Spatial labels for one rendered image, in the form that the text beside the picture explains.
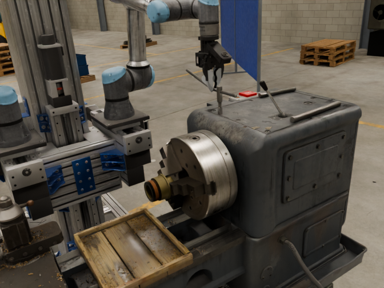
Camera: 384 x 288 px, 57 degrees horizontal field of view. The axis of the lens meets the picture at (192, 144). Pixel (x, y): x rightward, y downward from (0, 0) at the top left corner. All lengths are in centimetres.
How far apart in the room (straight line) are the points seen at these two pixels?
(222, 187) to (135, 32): 89
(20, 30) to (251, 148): 113
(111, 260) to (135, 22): 105
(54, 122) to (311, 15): 1107
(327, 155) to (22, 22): 139
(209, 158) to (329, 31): 1101
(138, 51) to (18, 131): 65
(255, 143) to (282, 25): 1177
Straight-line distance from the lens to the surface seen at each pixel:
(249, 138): 123
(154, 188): 122
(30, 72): 182
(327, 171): 152
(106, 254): 134
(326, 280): 170
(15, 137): 164
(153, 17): 136
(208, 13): 136
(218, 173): 120
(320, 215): 163
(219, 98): 140
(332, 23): 1202
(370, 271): 268
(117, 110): 175
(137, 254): 130
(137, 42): 177
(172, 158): 130
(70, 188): 178
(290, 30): 1276
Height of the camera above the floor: 171
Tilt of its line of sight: 23 degrees down
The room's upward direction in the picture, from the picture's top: 3 degrees counter-clockwise
